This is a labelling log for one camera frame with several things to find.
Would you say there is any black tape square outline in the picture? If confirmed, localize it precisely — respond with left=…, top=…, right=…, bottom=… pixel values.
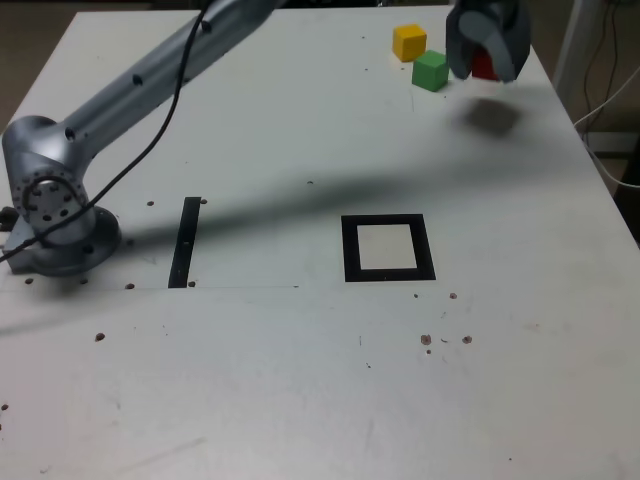
left=340, top=213, right=437, bottom=284

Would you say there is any green cube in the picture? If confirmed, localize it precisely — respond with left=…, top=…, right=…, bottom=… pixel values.
left=411, top=49, right=450, bottom=93

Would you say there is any yellow cube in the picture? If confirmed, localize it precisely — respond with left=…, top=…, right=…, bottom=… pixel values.
left=392, top=23, right=428, bottom=63

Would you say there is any white cable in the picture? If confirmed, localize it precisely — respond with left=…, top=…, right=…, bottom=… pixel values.
left=572, top=64, right=640, bottom=189

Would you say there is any black tape strip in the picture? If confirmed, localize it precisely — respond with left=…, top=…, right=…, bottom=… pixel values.
left=167, top=196, right=201, bottom=290

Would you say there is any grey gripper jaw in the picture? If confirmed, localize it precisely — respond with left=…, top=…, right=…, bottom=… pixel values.
left=445, top=9, right=476, bottom=81
left=459, top=0, right=532, bottom=84

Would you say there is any white post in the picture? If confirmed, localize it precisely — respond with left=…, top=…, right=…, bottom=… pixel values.
left=552, top=0, right=601, bottom=96

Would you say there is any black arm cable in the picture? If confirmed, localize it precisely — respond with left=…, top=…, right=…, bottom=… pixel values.
left=0, top=4, right=211, bottom=265

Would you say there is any red cube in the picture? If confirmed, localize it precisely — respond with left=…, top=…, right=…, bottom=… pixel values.
left=470, top=47, right=501, bottom=82

